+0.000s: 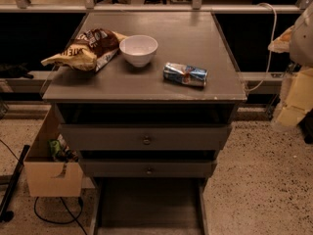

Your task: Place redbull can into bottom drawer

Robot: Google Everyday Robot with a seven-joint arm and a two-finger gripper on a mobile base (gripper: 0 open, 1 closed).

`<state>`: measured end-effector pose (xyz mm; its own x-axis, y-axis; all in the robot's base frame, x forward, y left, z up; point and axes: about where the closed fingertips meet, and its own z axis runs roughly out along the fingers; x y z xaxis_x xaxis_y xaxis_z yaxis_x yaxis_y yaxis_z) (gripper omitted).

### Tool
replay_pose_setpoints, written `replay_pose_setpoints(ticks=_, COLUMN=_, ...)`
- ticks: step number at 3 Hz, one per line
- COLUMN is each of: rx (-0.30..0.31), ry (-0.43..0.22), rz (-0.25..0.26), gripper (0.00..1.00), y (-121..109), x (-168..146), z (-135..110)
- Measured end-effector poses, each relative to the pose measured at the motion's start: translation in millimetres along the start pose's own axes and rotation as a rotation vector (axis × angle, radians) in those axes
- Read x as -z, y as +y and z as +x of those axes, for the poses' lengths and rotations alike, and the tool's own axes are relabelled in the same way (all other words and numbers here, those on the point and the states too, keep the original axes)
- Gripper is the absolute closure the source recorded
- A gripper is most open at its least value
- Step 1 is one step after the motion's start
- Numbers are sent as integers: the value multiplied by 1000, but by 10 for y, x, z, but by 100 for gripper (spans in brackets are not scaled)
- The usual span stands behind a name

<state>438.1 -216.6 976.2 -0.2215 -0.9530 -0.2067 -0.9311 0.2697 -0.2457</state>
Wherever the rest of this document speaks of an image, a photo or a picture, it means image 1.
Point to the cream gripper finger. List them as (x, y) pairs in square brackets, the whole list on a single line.
[(282, 43), (296, 99)]

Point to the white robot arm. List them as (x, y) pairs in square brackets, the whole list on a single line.
[(301, 44)]

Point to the grey middle drawer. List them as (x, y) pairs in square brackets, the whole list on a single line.
[(148, 168)]

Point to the open grey bottom drawer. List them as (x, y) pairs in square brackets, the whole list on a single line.
[(149, 206)]

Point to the grey top drawer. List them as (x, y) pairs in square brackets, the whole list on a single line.
[(84, 137)]

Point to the white bowl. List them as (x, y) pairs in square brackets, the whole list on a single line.
[(138, 50)]

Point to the brown yellow chip bag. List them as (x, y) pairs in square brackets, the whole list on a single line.
[(89, 51)]

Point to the green packet in box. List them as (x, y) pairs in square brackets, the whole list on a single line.
[(55, 148)]

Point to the cardboard box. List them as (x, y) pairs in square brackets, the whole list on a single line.
[(46, 177)]

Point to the black object on ledge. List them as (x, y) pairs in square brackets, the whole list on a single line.
[(14, 71)]

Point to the black bar on floor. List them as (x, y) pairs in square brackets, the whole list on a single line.
[(11, 182)]

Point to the metal railing frame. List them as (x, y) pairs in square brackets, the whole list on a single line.
[(156, 4)]

